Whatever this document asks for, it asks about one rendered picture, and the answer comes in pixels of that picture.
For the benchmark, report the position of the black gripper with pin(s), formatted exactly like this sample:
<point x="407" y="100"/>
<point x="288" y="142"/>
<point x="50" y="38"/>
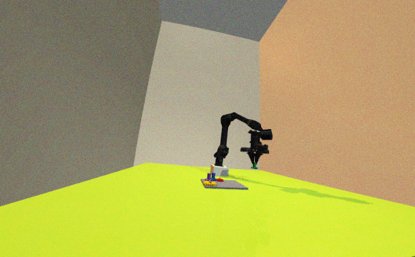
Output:
<point x="250" y="151"/>

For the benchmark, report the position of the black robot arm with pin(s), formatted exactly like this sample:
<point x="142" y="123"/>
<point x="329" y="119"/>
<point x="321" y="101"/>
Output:
<point x="254" y="135"/>

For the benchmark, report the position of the blue gear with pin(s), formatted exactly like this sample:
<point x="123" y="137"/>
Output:
<point x="213" y="176"/>

